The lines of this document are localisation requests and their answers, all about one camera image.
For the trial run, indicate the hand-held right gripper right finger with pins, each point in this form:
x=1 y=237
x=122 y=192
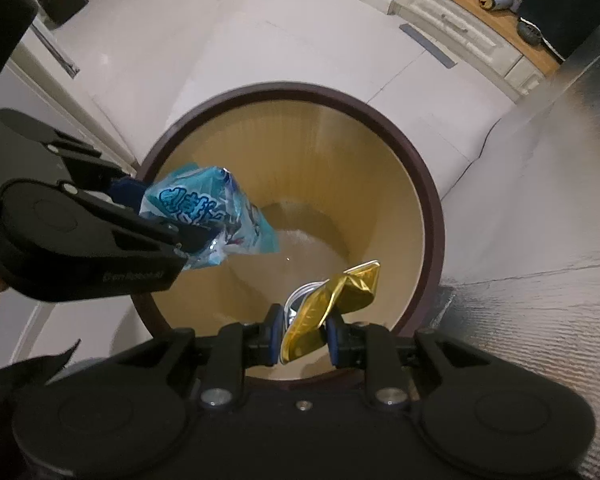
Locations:
x=333 y=342

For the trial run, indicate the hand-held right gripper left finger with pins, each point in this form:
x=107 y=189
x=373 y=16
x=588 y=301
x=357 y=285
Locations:
x=275 y=332

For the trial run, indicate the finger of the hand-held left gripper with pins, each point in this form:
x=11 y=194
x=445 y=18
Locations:
x=145 y=222
x=80 y=152

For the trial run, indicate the blue snack wrapper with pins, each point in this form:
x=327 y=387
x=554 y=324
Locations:
x=195 y=205

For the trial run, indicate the gold foil wrapper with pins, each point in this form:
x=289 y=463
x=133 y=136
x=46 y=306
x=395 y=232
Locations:
x=350 y=285

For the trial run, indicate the round brown-rimmed trash bin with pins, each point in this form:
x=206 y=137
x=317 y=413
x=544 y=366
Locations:
x=305 y=160

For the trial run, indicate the silver foil mat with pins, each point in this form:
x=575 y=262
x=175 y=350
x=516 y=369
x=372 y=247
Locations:
x=545 y=240

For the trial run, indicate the cream cabinet with wooden top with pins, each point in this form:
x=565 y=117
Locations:
x=460 y=25

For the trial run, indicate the dark round woven object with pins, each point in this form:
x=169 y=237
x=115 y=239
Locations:
x=530 y=33

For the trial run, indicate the black speaker box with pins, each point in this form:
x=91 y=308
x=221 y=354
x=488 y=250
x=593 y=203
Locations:
x=565 y=12

